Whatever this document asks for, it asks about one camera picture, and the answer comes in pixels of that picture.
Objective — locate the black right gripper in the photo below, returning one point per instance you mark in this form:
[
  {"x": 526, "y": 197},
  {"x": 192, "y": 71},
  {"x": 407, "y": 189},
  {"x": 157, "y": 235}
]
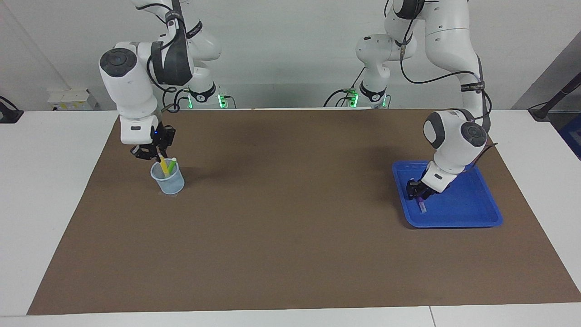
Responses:
[{"x": 163, "y": 136}]

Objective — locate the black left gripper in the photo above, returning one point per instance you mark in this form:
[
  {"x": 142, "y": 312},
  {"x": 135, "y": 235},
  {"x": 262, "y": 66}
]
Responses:
[{"x": 421, "y": 187}]

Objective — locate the purple marker pen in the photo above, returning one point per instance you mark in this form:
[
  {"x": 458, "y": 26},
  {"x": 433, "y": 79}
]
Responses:
[{"x": 422, "y": 206}]

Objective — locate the yellow marker pen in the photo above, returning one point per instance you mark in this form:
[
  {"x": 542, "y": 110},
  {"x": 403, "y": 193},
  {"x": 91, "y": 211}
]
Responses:
[{"x": 163, "y": 165}]

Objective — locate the green marker pen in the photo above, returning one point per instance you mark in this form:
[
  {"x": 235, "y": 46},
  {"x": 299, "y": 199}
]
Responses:
[{"x": 172, "y": 165}]

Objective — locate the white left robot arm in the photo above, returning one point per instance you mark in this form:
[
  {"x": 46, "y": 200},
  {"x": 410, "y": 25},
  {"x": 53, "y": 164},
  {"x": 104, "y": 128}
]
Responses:
[{"x": 454, "y": 150}]

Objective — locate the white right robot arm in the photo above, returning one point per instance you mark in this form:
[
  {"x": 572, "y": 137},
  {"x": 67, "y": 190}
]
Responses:
[{"x": 131, "y": 91}]

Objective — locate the blue plastic tray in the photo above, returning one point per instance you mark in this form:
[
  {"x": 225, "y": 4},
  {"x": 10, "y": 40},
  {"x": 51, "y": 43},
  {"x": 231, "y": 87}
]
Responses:
[{"x": 463, "y": 209}]

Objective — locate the translucent plastic cup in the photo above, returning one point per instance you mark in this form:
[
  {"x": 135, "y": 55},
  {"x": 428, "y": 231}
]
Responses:
[{"x": 172, "y": 186}]

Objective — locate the white base connector box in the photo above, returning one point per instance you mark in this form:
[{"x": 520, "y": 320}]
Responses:
[{"x": 224, "y": 100}]

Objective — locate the green-lit base connector box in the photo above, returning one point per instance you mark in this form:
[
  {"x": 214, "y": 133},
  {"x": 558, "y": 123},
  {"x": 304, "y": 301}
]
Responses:
[{"x": 352, "y": 97}]

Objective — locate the brown table mat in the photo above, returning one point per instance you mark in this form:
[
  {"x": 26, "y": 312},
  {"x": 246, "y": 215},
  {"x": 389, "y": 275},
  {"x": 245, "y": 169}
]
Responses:
[{"x": 290, "y": 227}]

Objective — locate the black clamp base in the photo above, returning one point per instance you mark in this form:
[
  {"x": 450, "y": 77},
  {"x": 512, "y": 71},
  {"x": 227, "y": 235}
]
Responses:
[{"x": 9, "y": 113}]

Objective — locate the blue crate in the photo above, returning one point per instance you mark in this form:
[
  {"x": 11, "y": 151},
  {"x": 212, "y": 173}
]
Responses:
[{"x": 573, "y": 136}]

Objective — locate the black stand pole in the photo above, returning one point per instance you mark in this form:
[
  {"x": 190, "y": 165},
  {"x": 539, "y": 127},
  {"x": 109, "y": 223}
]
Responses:
[{"x": 556, "y": 97}]

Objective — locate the white wall socket box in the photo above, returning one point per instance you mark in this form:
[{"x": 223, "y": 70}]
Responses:
[{"x": 72, "y": 100}]

